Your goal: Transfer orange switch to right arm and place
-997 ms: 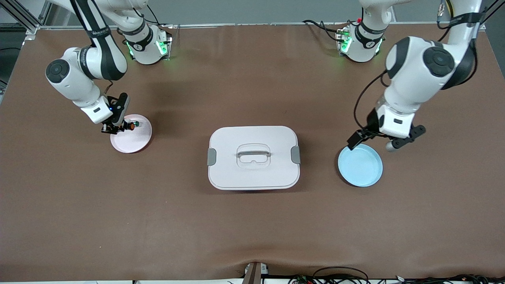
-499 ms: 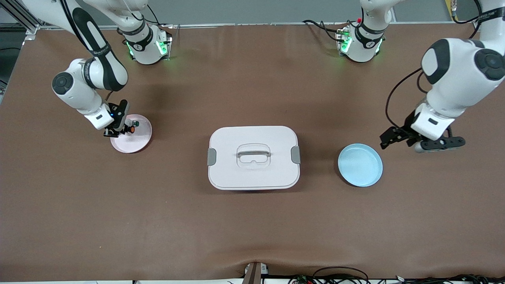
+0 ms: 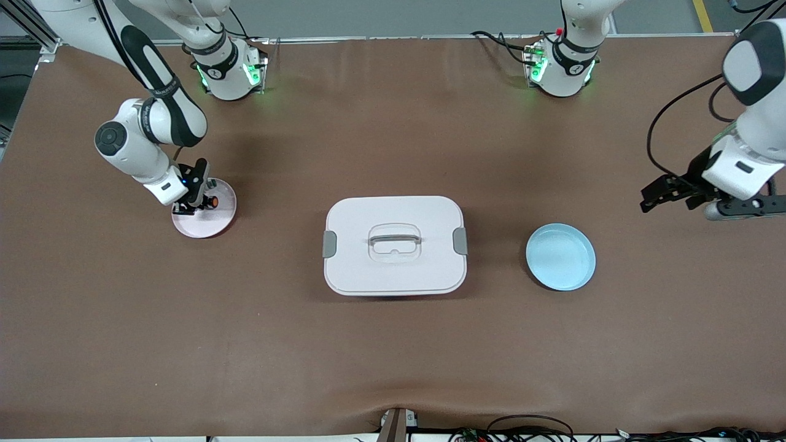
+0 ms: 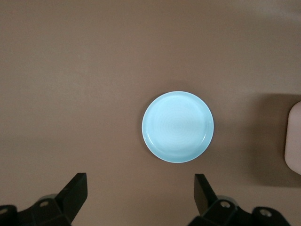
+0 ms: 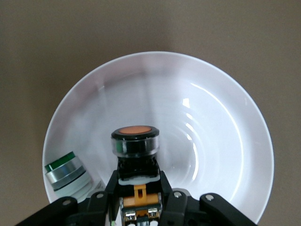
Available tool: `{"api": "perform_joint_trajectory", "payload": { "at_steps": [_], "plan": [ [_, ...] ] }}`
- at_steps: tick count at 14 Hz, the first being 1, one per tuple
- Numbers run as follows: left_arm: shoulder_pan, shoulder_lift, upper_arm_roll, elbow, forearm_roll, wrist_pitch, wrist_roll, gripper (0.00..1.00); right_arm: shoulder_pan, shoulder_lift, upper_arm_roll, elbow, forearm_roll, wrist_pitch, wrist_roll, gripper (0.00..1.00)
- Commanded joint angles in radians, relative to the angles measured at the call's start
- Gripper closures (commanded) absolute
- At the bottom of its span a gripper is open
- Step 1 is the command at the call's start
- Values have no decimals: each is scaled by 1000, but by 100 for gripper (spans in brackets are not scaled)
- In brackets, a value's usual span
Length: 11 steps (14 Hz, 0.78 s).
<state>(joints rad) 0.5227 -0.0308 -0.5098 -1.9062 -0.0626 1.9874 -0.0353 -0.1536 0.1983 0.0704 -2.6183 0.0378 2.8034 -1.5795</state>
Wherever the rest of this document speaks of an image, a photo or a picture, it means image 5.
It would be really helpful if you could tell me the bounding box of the green push button switch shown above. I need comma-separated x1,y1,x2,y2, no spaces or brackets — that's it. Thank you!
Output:
44,152,106,203

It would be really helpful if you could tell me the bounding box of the pink round plate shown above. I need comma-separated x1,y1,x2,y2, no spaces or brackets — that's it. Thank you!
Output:
43,51,275,225

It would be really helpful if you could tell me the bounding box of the brown table mat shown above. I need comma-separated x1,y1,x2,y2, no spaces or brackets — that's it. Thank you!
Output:
0,0,301,226

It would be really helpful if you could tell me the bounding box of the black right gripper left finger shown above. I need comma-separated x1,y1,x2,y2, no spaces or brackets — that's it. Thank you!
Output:
14,169,121,226

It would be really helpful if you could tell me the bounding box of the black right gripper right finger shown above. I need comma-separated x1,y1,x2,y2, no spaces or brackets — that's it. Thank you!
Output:
157,169,263,226

